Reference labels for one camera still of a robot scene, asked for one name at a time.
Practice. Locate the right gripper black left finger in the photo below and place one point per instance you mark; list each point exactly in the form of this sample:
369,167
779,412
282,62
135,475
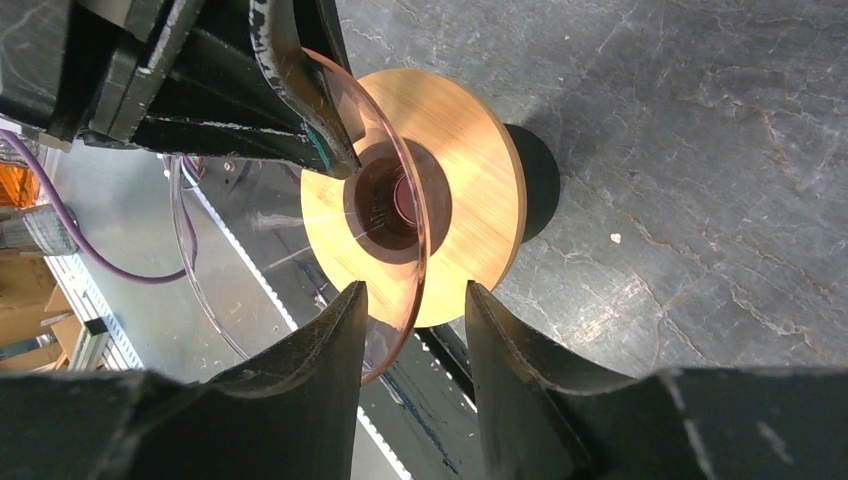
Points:
289,412

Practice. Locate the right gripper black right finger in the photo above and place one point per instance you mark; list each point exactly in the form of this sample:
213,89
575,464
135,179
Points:
543,411

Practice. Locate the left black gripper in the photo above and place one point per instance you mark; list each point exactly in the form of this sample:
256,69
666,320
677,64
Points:
227,79

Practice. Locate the wooden ring stand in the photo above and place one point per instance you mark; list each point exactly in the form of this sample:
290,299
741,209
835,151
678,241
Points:
441,201

